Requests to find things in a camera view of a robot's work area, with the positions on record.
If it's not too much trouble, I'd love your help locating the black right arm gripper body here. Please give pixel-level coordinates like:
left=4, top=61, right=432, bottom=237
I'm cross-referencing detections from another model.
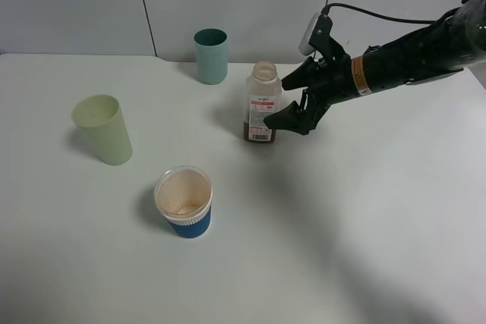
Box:
left=303, top=16, right=357, bottom=129

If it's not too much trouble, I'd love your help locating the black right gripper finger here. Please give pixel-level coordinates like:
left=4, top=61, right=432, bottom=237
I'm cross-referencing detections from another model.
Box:
left=282, top=56, right=323, bottom=91
left=264, top=101, right=315, bottom=135

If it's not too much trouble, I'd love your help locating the clear plastic drink bottle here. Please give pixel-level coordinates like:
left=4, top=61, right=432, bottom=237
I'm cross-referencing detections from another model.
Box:
left=243, top=61, right=282, bottom=143

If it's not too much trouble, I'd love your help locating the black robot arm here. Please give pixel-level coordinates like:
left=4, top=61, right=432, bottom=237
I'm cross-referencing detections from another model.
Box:
left=264, top=0, right=485, bottom=135

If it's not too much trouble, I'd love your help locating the teal plastic cup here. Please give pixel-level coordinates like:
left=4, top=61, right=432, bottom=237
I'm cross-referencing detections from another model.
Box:
left=194, top=28, right=228, bottom=85

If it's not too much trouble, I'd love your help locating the clear cup with blue sleeve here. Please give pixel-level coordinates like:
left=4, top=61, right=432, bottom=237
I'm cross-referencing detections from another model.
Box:
left=153, top=166, right=213, bottom=238

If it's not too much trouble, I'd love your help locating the pale green plastic cup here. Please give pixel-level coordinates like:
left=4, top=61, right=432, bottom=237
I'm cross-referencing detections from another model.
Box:
left=71, top=95, right=133, bottom=166

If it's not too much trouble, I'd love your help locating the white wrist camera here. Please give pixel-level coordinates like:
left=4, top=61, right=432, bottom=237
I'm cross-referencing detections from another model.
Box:
left=298, top=12, right=320, bottom=56

